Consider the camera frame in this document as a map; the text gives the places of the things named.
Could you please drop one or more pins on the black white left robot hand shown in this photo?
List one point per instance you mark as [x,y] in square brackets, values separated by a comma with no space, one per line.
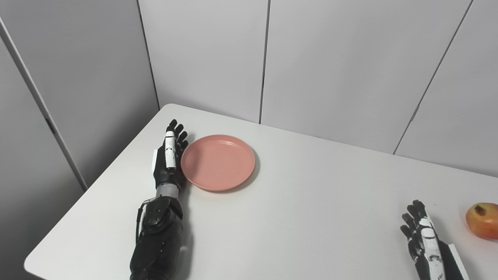
[167,163]

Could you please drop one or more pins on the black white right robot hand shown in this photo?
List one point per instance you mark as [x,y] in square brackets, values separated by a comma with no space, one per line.
[430,252]

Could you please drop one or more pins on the pink round plate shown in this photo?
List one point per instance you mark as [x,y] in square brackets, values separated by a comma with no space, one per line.
[218,163]

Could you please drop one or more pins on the red yellow apple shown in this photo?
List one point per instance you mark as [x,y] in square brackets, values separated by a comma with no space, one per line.
[484,221]

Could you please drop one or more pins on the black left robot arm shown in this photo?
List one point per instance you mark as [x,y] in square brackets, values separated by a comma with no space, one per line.
[159,237]

